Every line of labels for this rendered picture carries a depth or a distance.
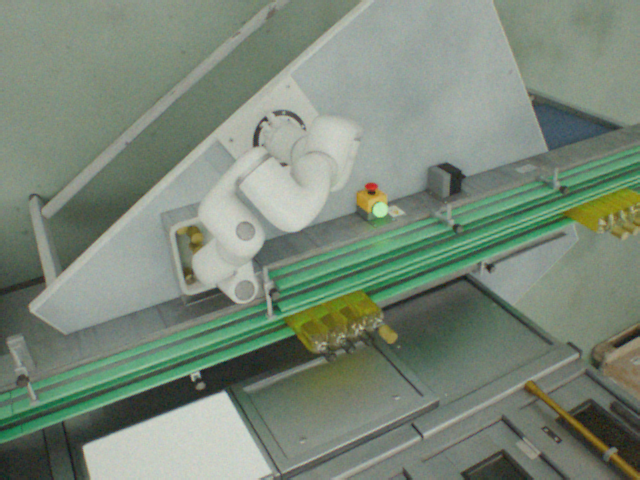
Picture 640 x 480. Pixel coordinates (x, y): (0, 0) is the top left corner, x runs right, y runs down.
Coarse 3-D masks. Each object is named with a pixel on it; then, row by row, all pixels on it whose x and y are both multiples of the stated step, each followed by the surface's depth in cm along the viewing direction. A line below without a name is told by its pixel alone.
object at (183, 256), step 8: (176, 224) 153; (184, 224) 154; (192, 224) 163; (200, 224) 164; (176, 232) 162; (208, 232) 167; (176, 240) 163; (184, 240) 164; (208, 240) 168; (176, 248) 156; (184, 248) 165; (176, 256) 157; (184, 256) 167; (192, 256) 168; (176, 264) 159; (184, 264) 168; (184, 288) 163; (192, 288) 165; (200, 288) 166; (208, 288) 166
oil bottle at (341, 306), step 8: (344, 296) 175; (328, 304) 173; (336, 304) 172; (344, 304) 172; (336, 312) 170; (344, 312) 169; (352, 312) 169; (360, 312) 169; (344, 320) 166; (352, 320) 166; (360, 320) 166; (352, 328) 165; (352, 336) 166
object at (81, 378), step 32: (608, 192) 216; (352, 288) 176; (224, 320) 166; (256, 320) 166; (128, 352) 157; (160, 352) 156; (32, 384) 148; (64, 384) 148; (96, 384) 148; (0, 416) 139
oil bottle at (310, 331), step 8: (304, 312) 170; (288, 320) 172; (296, 320) 167; (304, 320) 167; (312, 320) 167; (296, 328) 168; (304, 328) 164; (312, 328) 164; (320, 328) 164; (304, 336) 164; (312, 336) 161; (320, 336) 161; (328, 336) 162; (304, 344) 166; (312, 344) 161; (320, 344) 160; (328, 344) 162; (312, 352) 163; (320, 352) 163
